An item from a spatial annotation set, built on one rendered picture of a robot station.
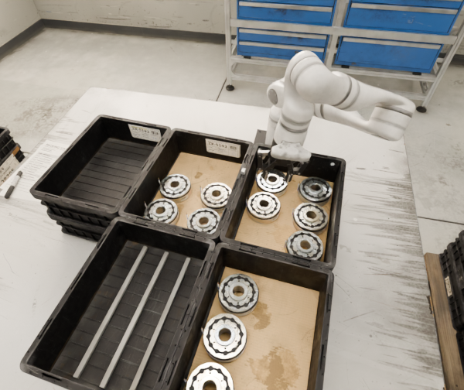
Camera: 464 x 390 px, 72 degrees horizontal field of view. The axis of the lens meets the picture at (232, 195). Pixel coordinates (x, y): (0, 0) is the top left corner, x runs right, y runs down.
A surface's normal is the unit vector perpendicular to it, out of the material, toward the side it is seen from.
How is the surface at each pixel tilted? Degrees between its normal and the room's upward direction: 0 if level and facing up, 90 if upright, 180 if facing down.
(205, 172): 0
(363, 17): 90
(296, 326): 0
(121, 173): 0
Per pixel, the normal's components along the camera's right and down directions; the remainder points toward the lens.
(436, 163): -0.02, -0.64
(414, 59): -0.23, 0.75
